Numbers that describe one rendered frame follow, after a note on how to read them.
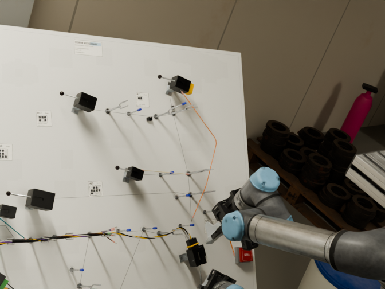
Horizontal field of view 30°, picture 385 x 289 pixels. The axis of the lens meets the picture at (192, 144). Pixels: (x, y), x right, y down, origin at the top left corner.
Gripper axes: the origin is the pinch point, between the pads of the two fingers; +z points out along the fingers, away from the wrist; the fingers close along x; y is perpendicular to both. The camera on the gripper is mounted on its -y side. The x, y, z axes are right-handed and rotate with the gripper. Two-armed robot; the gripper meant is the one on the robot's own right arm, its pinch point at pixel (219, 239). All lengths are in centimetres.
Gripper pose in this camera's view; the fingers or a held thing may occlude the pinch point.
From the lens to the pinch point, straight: 224.6
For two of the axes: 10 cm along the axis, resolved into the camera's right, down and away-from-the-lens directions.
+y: -4.6, -8.2, 3.5
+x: -8.0, 2.1, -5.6
